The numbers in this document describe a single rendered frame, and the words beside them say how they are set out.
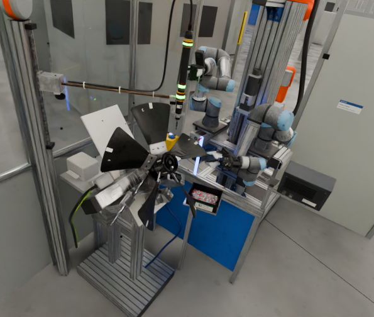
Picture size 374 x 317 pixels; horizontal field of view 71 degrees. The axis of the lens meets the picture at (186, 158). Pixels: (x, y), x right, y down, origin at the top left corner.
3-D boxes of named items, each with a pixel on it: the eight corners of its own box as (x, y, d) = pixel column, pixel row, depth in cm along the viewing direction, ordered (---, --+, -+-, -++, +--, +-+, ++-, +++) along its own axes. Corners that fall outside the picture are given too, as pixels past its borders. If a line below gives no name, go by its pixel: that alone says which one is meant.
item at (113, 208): (110, 213, 141) (104, 207, 139) (120, 201, 147) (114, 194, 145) (125, 211, 132) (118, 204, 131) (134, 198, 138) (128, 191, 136)
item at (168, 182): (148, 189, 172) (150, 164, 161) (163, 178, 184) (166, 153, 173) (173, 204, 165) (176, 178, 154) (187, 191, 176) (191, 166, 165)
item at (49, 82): (38, 91, 126) (34, 73, 121) (43, 87, 132) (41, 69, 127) (60, 94, 127) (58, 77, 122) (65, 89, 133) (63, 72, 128)
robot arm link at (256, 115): (251, 96, 159) (220, 169, 171) (268, 102, 154) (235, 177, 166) (257, 99, 169) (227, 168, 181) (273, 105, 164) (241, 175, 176)
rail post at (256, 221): (229, 282, 223) (254, 216, 180) (231, 278, 226) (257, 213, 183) (232, 284, 222) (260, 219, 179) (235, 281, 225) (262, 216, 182)
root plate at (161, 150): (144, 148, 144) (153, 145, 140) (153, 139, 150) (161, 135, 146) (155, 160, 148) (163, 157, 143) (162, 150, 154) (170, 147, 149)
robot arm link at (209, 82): (214, 94, 163) (218, 77, 157) (197, 91, 163) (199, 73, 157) (214, 90, 170) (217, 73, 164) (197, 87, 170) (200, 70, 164)
